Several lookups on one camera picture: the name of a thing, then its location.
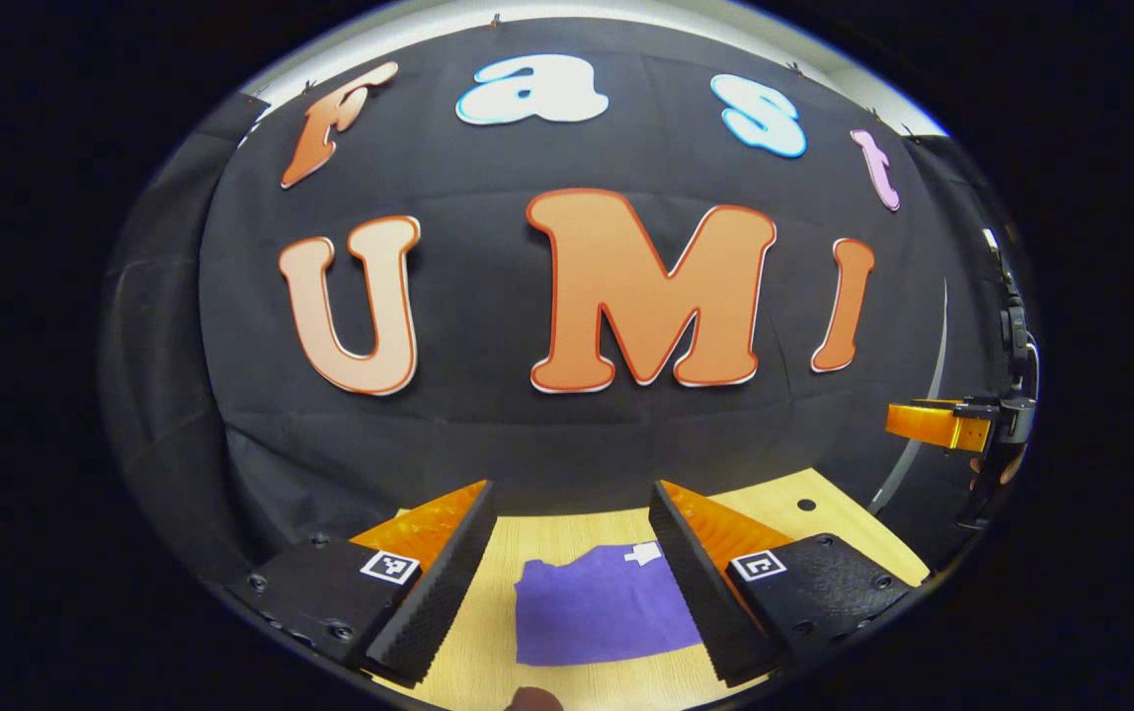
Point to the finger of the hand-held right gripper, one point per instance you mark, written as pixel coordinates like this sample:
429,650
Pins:
932,423

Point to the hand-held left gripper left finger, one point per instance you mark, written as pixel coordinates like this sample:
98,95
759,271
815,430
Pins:
439,602

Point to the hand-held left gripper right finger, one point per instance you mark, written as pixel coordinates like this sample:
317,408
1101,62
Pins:
695,592

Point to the purple ribbed shirt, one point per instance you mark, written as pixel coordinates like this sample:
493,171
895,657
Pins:
597,612

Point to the white metal pole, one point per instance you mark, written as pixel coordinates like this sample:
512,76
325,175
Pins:
940,336

